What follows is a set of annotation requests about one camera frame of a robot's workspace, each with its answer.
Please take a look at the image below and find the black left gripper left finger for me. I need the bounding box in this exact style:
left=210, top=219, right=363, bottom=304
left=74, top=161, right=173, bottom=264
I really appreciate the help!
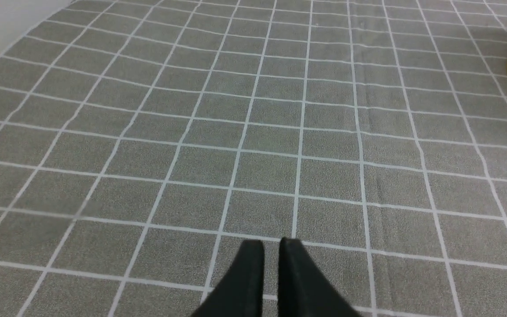
left=191, top=240, right=265, bottom=317

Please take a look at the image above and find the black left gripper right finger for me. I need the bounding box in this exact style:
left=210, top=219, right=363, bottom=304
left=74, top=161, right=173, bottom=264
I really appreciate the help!
left=278, top=237, right=360, bottom=317

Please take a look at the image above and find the grey checkered tablecloth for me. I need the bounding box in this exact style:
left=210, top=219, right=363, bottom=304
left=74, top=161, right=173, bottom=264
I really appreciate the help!
left=0, top=0, right=507, bottom=317

